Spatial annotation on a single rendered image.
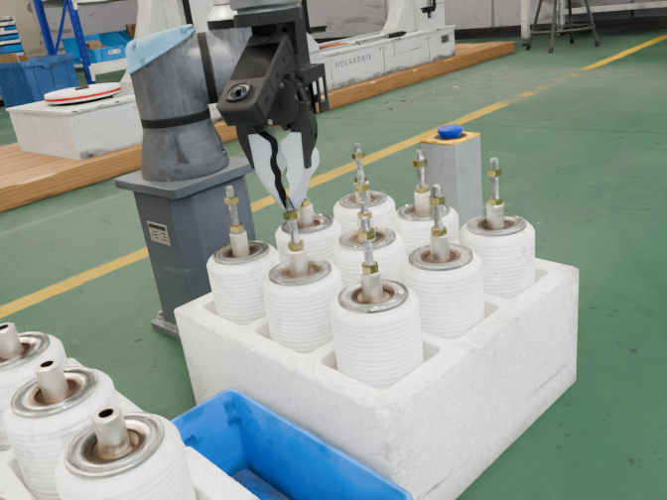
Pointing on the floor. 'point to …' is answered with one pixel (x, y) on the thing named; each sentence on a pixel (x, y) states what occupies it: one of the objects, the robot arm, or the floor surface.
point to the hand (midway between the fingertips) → (286, 199)
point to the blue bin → (277, 453)
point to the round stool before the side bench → (562, 26)
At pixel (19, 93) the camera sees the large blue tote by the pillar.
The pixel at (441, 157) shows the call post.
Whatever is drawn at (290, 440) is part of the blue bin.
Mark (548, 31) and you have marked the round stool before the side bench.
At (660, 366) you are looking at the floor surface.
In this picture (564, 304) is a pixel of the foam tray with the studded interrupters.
